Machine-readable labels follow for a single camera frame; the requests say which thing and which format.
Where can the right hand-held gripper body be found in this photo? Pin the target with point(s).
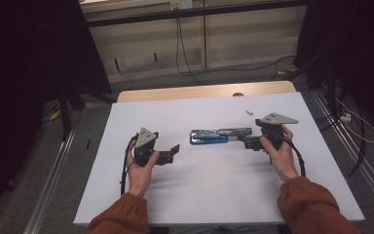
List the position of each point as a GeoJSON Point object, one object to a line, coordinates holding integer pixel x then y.
{"type": "Point", "coordinates": [274, 118]}

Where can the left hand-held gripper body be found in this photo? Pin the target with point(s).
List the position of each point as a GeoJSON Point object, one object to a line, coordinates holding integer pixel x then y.
{"type": "Point", "coordinates": [145, 138]}

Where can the small strip of staples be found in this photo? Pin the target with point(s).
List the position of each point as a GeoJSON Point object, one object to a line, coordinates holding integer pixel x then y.
{"type": "Point", "coordinates": [249, 112]}

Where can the blue stapler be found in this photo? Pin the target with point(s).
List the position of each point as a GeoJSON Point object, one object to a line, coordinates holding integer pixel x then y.
{"type": "Point", "coordinates": [207, 139]}

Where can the person's left hand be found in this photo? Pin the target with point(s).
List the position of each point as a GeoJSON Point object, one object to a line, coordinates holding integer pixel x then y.
{"type": "Point", "coordinates": [139, 178]}

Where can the person's right hand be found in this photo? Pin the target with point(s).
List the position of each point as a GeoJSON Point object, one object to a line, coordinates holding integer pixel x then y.
{"type": "Point", "coordinates": [284, 161]}

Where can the brown round table grommet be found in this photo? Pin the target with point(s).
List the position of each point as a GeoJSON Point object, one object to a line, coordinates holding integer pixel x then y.
{"type": "Point", "coordinates": [238, 94]}

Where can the yellow floor tape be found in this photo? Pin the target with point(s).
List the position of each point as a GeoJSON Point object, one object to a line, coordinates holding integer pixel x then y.
{"type": "Point", "coordinates": [285, 71]}
{"type": "Point", "coordinates": [55, 115]}

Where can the white table cover board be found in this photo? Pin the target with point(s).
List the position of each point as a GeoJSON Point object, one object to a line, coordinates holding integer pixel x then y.
{"type": "Point", "coordinates": [207, 188]}

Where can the small black floor object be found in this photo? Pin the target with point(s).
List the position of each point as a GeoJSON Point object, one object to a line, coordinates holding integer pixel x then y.
{"type": "Point", "coordinates": [88, 143]}

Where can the black metal stand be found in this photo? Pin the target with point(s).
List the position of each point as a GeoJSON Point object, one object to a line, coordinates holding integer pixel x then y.
{"type": "Point", "coordinates": [65, 120]}
{"type": "Point", "coordinates": [330, 91]}

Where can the white plug adapter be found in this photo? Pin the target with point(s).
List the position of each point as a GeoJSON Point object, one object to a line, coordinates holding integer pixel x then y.
{"type": "Point", "coordinates": [345, 117]}

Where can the beige wooden cabinet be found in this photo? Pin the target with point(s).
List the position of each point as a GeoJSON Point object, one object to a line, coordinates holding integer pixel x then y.
{"type": "Point", "coordinates": [240, 32]}

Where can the black curtain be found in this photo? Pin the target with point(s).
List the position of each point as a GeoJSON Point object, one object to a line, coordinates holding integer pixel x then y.
{"type": "Point", "coordinates": [363, 48]}
{"type": "Point", "coordinates": [19, 65]}

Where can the black horizontal bar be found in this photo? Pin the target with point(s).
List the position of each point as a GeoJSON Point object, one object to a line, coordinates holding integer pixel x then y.
{"type": "Point", "coordinates": [142, 19]}

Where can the aluminium floor rail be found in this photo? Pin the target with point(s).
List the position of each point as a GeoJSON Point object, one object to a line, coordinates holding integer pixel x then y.
{"type": "Point", "coordinates": [50, 185]}
{"type": "Point", "coordinates": [354, 152]}

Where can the white wall socket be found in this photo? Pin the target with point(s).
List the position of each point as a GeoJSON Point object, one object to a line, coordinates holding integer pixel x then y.
{"type": "Point", "coordinates": [181, 4]}

